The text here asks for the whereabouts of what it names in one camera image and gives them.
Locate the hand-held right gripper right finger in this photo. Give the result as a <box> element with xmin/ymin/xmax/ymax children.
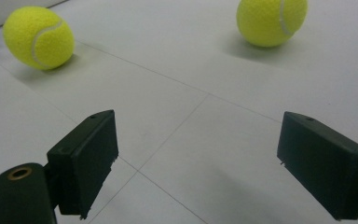
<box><xmin>276</xmin><ymin>111</ymin><xmax>358</xmax><ymax>221</ymax></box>

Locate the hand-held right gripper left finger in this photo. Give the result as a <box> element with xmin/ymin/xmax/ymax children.
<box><xmin>46</xmin><ymin>109</ymin><xmax>119</xmax><ymax>220</ymax></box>

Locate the yellow tennis ball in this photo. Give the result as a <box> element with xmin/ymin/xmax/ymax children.
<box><xmin>236</xmin><ymin>0</ymin><xmax>309</xmax><ymax>49</ymax></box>
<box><xmin>2</xmin><ymin>6</ymin><xmax>76</xmax><ymax>71</ymax></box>

